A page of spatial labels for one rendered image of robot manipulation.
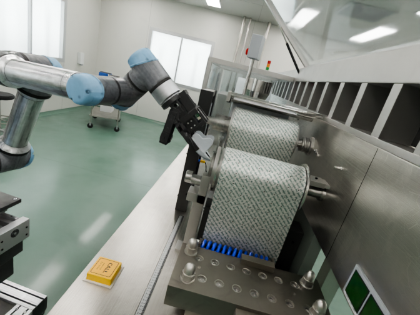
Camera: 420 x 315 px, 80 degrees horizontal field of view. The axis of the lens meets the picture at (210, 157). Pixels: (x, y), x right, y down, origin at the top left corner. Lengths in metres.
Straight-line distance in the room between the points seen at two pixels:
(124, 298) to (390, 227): 0.64
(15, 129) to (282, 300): 1.08
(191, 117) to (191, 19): 5.78
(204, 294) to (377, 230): 0.39
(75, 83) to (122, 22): 6.26
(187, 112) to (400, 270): 0.58
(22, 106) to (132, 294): 0.76
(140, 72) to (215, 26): 5.64
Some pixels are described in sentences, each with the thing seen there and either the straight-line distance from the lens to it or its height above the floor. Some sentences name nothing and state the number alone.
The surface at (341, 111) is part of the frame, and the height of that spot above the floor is 1.49.
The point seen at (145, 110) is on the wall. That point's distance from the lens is 6.68.
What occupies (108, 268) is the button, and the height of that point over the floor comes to 0.92.
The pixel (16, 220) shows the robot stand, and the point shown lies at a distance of 1.30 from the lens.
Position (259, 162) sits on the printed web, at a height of 1.30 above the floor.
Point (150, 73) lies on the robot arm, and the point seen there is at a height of 1.47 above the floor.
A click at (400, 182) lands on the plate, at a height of 1.40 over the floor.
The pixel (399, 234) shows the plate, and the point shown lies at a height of 1.33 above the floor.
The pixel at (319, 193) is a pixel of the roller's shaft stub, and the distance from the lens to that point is 0.80.
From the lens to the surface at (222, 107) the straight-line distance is 1.70.
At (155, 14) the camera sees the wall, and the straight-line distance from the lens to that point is 6.67.
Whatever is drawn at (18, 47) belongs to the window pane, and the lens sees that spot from 5.37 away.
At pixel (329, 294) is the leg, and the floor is 0.85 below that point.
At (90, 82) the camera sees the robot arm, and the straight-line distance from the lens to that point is 0.67.
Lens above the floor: 1.50
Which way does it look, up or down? 18 degrees down
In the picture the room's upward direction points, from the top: 14 degrees clockwise
